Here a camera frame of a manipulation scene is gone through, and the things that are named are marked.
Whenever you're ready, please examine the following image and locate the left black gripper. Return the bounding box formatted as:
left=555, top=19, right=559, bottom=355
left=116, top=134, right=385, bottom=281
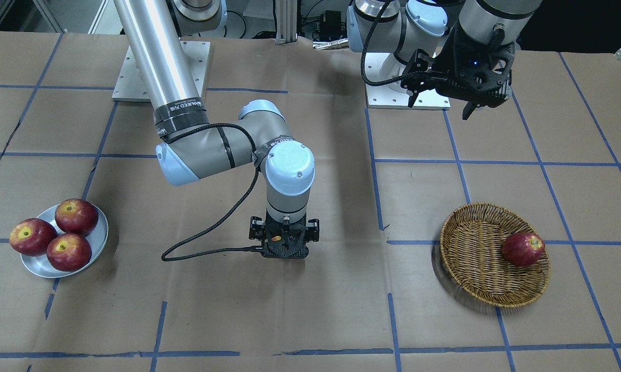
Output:
left=400, top=24, right=515, bottom=120

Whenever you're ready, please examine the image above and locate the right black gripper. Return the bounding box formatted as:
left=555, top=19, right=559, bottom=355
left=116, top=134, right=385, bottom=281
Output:
left=249, top=216, right=320, bottom=259

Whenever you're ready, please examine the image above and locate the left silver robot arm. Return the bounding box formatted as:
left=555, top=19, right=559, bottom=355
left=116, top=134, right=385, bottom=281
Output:
left=346, top=1, right=540, bottom=120

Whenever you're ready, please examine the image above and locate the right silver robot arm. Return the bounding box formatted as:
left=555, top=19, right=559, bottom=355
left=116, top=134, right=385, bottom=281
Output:
left=115, top=1, right=320, bottom=259

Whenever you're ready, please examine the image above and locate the woven wicker basket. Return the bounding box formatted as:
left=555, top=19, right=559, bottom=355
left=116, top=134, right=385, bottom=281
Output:
left=439, top=203, right=551, bottom=309

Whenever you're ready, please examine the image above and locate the dark red basket apple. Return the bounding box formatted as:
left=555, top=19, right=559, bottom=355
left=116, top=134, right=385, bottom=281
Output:
left=502, top=232, right=545, bottom=268

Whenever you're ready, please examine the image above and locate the red apple on plate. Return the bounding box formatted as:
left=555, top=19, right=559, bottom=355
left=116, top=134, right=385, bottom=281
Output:
left=54, top=198, right=99, bottom=236
left=8, top=218, right=58, bottom=257
left=46, top=233, right=92, bottom=272

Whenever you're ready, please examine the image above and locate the light blue plate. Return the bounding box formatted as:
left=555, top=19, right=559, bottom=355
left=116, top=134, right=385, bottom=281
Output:
left=21, top=205, right=109, bottom=278

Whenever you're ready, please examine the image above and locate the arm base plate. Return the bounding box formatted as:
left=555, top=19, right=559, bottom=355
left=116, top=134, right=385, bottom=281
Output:
left=112, top=40, right=211, bottom=105
left=365, top=52, right=452, bottom=110

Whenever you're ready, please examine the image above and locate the aluminium frame post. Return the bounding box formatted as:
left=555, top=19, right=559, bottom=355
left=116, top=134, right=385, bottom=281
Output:
left=273, top=0, right=300, bottom=45

